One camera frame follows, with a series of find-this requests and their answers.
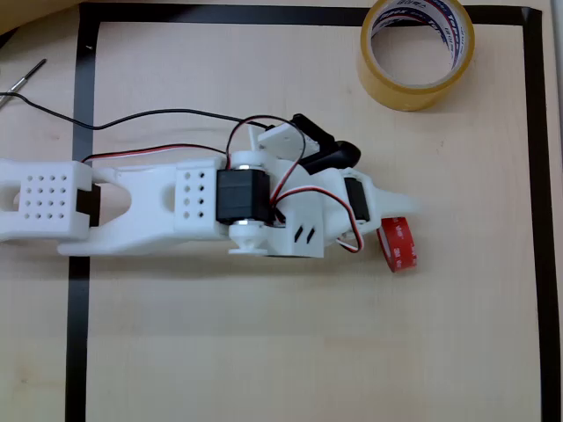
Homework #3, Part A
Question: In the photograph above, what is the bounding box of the big yellow tape roll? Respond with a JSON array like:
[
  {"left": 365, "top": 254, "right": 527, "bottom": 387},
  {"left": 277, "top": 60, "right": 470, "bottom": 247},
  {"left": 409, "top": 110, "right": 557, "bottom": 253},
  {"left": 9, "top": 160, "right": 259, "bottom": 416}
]
[{"left": 356, "top": 0, "right": 476, "bottom": 113}]

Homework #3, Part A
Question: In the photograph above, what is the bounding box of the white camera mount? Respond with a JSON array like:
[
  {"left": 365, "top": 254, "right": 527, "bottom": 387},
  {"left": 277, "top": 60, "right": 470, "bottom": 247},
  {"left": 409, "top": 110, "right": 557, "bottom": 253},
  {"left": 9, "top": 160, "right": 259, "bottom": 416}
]
[{"left": 248, "top": 122, "right": 322, "bottom": 166}]

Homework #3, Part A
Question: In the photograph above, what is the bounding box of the metal screwdriver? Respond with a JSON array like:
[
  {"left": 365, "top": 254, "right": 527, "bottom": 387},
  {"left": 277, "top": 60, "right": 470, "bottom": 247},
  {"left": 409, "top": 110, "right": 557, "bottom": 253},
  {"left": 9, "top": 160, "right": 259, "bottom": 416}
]
[{"left": 0, "top": 58, "right": 48, "bottom": 105}]

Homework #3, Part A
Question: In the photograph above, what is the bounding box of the red white black servo wire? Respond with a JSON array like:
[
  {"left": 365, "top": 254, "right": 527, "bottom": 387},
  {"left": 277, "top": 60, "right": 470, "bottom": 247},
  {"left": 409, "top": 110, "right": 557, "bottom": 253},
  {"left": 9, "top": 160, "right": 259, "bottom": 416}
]
[{"left": 270, "top": 186, "right": 366, "bottom": 254}]

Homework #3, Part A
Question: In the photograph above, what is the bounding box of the small red tape roll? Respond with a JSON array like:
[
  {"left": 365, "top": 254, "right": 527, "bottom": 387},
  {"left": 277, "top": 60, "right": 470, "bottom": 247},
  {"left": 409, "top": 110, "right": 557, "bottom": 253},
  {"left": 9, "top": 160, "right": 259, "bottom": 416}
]
[{"left": 377, "top": 215, "right": 418, "bottom": 274}]

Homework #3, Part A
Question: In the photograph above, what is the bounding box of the black webcam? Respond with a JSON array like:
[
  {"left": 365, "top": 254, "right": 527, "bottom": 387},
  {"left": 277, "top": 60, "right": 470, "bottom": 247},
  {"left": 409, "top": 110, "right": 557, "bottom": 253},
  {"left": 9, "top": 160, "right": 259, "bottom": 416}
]
[{"left": 289, "top": 113, "right": 362, "bottom": 175}]

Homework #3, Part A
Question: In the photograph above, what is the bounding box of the black camera cable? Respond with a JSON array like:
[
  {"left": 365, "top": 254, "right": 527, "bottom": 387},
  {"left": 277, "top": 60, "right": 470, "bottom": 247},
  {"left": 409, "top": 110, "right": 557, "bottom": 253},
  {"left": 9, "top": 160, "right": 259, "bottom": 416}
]
[{"left": 0, "top": 91, "right": 269, "bottom": 131}]

